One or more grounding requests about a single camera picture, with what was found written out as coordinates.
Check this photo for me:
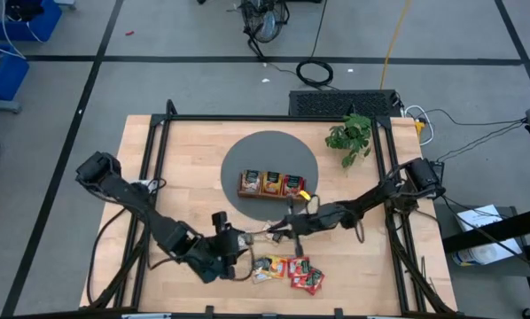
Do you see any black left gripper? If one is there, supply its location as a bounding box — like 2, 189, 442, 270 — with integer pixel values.
190, 211, 254, 284

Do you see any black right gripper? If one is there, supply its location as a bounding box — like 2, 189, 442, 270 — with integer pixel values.
267, 197, 338, 260

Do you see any orange mango tea packet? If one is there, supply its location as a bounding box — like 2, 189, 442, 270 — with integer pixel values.
261, 171, 284, 197
252, 255, 289, 280

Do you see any brown wooden compartment tray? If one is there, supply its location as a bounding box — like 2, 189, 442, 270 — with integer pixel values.
237, 169, 308, 204

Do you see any grey round mat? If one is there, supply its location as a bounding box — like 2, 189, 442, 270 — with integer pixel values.
220, 129, 320, 222

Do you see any green potted plant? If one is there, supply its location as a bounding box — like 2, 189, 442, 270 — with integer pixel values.
324, 113, 374, 170

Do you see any black perforated computer case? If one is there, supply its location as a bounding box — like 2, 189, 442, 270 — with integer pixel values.
288, 89, 403, 119

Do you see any black power adapter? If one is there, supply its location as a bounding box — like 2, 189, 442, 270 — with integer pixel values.
429, 159, 446, 187

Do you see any white booklet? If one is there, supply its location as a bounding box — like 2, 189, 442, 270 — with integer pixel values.
455, 203, 504, 232

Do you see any black floor fan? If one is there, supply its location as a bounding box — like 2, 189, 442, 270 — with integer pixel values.
237, 0, 292, 45

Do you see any black metal beam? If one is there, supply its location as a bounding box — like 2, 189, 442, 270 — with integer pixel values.
441, 206, 530, 254

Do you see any dark grey cart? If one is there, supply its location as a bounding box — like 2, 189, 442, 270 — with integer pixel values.
433, 202, 530, 278

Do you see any blue plastic bin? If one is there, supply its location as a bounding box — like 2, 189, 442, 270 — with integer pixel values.
0, 43, 30, 102
0, 0, 63, 43

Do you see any black aluminium table frame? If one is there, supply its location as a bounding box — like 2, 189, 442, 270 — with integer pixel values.
79, 99, 459, 319

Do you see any black coiled cable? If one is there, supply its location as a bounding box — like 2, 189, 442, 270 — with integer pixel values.
294, 0, 335, 89

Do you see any white cable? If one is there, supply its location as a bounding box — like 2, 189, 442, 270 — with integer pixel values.
402, 105, 435, 147

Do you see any black power cable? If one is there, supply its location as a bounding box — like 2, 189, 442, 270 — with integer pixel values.
436, 117, 528, 163

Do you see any yellow cable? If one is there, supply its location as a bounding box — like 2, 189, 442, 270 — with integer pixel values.
378, 0, 412, 89

